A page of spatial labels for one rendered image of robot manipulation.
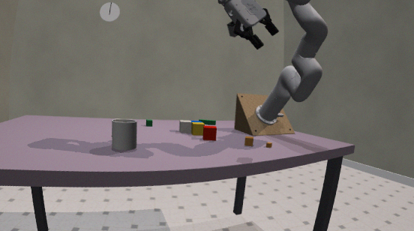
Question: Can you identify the red cube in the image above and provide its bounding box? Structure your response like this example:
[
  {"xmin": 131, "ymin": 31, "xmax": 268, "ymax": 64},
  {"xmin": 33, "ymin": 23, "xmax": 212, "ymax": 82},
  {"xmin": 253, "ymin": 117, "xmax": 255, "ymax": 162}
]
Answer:
[{"xmin": 203, "ymin": 125, "xmax": 217, "ymax": 141}]

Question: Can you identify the green wooden bar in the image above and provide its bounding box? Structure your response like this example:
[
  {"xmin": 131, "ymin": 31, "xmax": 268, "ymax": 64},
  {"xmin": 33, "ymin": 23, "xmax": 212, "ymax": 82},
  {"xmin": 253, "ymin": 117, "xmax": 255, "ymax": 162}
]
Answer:
[{"xmin": 199, "ymin": 119, "xmax": 216, "ymax": 125}]

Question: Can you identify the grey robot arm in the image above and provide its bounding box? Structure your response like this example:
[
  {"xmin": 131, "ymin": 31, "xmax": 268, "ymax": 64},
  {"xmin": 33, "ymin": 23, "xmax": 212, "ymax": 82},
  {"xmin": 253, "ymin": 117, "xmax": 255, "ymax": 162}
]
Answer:
[{"xmin": 256, "ymin": 0, "xmax": 328, "ymax": 125}]

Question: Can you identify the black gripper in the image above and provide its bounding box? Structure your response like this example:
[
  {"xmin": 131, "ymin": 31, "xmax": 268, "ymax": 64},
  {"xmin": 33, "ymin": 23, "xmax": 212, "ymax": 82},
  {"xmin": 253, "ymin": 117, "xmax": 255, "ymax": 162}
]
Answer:
[{"xmin": 224, "ymin": 0, "xmax": 279, "ymax": 50}]

